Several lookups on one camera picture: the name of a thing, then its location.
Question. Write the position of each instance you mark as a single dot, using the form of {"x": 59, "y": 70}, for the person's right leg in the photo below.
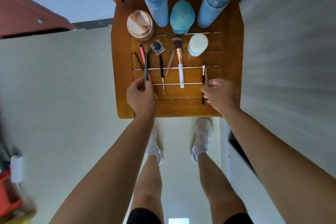
{"x": 218, "y": 187}

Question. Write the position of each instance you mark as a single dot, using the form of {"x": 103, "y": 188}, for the wooden chair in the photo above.
{"x": 123, "y": 74}

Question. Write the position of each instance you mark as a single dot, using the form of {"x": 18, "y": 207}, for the rose gold round jar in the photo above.
{"x": 140, "y": 24}

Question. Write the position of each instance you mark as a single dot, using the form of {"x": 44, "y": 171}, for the black thin pencil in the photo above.
{"x": 138, "y": 61}

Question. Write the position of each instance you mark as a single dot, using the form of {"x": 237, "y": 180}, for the white round jar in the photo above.
{"x": 197, "y": 44}

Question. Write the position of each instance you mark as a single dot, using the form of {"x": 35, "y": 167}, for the black shorts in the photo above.
{"x": 141, "y": 217}

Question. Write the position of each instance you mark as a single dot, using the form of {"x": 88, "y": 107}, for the person's left forearm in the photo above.
{"x": 110, "y": 174}

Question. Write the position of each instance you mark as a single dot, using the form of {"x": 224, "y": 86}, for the person's white right shoe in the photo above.
{"x": 203, "y": 137}

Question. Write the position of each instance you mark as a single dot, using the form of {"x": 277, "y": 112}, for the person's leg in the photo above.
{"x": 148, "y": 184}
{"x": 218, "y": 187}

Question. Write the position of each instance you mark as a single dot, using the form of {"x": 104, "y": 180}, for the teal round jar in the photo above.
{"x": 182, "y": 17}

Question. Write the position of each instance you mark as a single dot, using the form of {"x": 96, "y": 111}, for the dark green makeup brush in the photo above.
{"x": 146, "y": 69}

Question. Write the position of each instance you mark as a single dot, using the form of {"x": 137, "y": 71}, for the person's white left shoe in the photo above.
{"x": 153, "y": 147}

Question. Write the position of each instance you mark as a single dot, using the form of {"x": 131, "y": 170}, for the pink pencil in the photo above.
{"x": 142, "y": 54}

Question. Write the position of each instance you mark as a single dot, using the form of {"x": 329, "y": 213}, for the person's right forearm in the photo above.
{"x": 275, "y": 168}

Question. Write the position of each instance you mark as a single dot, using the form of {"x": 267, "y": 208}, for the black pencil with white band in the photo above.
{"x": 161, "y": 69}

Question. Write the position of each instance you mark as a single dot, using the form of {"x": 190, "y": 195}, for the person's white shoe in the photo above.
{"x": 153, "y": 147}
{"x": 203, "y": 137}

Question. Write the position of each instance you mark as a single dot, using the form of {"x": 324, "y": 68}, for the grey sliding door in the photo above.
{"x": 288, "y": 61}

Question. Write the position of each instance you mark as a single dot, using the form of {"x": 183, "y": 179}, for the black brush with silver ferrule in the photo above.
{"x": 203, "y": 70}

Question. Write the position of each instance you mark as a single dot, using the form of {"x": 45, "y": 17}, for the small rose gold brush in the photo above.
{"x": 170, "y": 63}

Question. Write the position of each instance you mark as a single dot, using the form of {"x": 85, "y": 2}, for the red plastic object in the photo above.
{"x": 10, "y": 200}

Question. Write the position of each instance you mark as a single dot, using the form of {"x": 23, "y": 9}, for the red wooden door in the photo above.
{"x": 23, "y": 16}

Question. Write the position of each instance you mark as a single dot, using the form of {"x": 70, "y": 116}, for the person's left leg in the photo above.
{"x": 148, "y": 184}

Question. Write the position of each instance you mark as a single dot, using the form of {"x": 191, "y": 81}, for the person's left hand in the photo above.
{"x": 141, "y": 100}

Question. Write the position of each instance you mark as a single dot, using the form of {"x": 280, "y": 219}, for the small black-capped bottle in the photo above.
{"x": 157, "y": 47}

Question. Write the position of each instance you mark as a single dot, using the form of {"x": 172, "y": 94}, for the person's right hand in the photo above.
{"x": 223, "y": 97}

